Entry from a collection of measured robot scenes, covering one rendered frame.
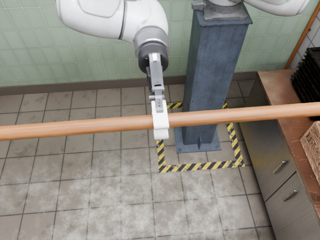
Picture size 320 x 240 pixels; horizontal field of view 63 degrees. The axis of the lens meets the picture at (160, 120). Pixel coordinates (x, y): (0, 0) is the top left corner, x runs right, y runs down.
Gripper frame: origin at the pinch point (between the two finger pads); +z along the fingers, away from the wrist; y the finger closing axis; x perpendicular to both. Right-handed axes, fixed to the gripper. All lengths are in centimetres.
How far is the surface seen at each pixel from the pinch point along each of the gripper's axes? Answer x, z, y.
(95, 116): 42, -92, 120
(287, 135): -64, -28, 62
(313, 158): -68, -13, 58
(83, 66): 47, -121, 95
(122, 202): 22, -23, 120
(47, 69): 74, -121, 95
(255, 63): -89, -120, 103
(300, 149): -67, -20, 62
